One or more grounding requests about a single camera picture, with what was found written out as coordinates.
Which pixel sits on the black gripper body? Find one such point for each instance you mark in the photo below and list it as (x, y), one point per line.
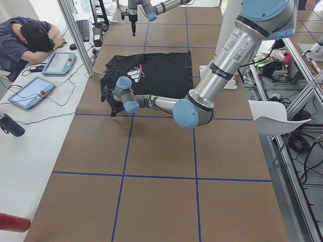
(115, 103)
(132, 17)

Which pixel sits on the black graphic t-shirt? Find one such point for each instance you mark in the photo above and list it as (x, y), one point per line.
(161, 74)

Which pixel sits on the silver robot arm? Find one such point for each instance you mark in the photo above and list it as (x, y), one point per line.
(149, 10)
(256, 21)

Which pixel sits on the black power box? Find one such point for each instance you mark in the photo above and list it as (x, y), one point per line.
(97, 36)

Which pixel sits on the black keyboard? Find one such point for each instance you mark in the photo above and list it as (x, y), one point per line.
(83, 28)

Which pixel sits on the black computer mouse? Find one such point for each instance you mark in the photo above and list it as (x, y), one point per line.
(73, 47)

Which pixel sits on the far blue teach pendant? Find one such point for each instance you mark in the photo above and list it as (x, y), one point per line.
(59, 64)

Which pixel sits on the blue teach pendant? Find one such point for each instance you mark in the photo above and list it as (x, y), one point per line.
(59, 64)
(32, 93)

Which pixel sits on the brown paper table cover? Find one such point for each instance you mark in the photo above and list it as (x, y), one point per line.
(143, 178)

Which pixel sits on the near blue teach pendant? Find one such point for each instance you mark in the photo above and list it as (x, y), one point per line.
(32, 93)

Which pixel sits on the black water bottle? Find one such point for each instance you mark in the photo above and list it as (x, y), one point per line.
(8, 125)

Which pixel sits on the person in blue shirt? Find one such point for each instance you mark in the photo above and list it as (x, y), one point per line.
(25, 40)

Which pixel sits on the white curved chair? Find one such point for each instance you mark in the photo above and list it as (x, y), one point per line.
(270, 118)

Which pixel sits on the red cylinder bottle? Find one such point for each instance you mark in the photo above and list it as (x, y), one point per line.
(14, 223)

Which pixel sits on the aluminium frame post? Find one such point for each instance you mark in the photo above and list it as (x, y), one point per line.
(69, 19)

